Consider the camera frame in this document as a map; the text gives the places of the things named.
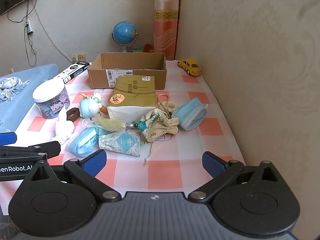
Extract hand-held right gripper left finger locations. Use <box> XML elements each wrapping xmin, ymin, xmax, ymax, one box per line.
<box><xmin>22</xmin><ymin>149</ymin><xmax>122</xmax><ymax>203</ymax></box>

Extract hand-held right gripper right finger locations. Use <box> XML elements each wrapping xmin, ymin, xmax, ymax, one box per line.
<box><xmin>187</xmin><ymin>151</ymin><xmax>286</xmax><ymax>203</ymax></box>

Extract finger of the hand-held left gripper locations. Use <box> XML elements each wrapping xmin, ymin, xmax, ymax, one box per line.
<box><xmin>0</xmin><ymin>132</ymin><xmax>18</xmax><ymax>146</ymax></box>
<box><xmin>0</xmin><ymin>141</ymin><xmax>61</xmax><ymax>159</ymax></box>

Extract blue face mask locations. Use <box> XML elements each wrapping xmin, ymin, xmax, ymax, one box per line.
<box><xmin>66</xmin><ymin>127</ymin><xmax>103</xmax><ymax>157</ymax></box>
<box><xmin>173</xmin><ymin>97</ymin><xmax>209</xmax><ymax>131</ymax></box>

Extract blue patterned square sachet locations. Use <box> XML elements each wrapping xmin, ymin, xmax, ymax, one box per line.
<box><xmin>98</xmin><ymin>130</ymin><xmax>142</xmax><ymax>157</ymax></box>

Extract cream tassel pendant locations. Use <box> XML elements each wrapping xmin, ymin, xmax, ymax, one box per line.
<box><xmin>86</xmin><ymin>118</ymin><xmax>141</xmax><ymax>132</ymax></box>

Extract brown scrunchie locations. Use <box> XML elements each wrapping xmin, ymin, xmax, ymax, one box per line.
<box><xmin>66</xmin><ymin>107</ymin><xmax>80</xmax><ymax>123</ymax></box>

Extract cream floral drawstring pouch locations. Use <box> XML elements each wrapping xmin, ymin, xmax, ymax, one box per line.
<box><xmin>139</xmin><ymin>108</ymin><xmax>180</xmax><ymax>143</ymax></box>

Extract brown cardboard box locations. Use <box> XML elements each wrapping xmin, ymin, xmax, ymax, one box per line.
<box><xmin>87</xmin><ymin>52</ymin><xmax>167</xmax><ymax>90</ymax></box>

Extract pink checkered tablecloth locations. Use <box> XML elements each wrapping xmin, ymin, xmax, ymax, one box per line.
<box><xmin>0</xmin><ymin>59</ymin><xmax>247</xmax><ymax>217</ymax></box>

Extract clear jar of binder clips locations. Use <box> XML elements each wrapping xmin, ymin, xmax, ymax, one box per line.
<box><xmin>32</xmin><ymin>78</ymin><xmax>71</xmax><ymax>120</ymax></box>

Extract blue round figurine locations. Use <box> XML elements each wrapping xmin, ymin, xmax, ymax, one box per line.
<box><xmin>78</xmin><ymin>92</ymin><xmax>103</xmax><ymax>118</ymax></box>

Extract gold tissue pack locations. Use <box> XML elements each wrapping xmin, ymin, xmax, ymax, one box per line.
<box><xmin>107</xmin><ymin>75</ymin><xmax>158</xmax><ymax>124</ymax></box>

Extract long black box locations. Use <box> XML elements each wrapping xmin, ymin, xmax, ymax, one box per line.
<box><xmin>54</xmin><ymin>61</ymin><xmax>92</xmax><ymax>84</ymax></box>

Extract yellow toy car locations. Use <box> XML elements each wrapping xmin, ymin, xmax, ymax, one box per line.
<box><xmin>177</xmin><ymin>58</ymin><xmax>202</xmax><ymax>76</ymax></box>

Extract colourful toy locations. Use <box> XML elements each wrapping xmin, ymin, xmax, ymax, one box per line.
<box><xmin>132</xmin><ymin>44</ymin><xmax>155</xmax><ymax>53</ymax></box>

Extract blue globe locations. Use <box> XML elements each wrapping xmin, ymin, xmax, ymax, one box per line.
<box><xmin>111</xmin><ymin>21</ymin><xmax>139</xmax><ymax>53</ymax></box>

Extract pink patterned curtain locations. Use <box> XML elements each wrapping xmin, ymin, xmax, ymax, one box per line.
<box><xmin>153</xmin><ymin>0</ymin><xmax>181</xmax><ymax>61</ymax></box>

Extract white tangled cords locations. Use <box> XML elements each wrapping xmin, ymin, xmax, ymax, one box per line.
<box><xmin>0</xmin><ymin>76</ymin><xmax>31</xmax><ymax>103</ymax></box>

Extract black cable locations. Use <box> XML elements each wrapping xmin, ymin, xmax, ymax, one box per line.
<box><xmin>7</xmin><ymin>0</ymin><xmax>38</xmax><ymax>67</ymax></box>

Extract white wall socket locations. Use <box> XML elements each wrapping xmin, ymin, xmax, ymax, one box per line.
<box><xmin>71</xmin><ymin>52</ymin><xmax>87</xmax><ymax>63</ymax></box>

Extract white cable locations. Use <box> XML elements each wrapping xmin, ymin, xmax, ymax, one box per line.
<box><xmin>34</xmin><ymin>6</ymin><xmax>73</xmax><ymax>61</ymax></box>

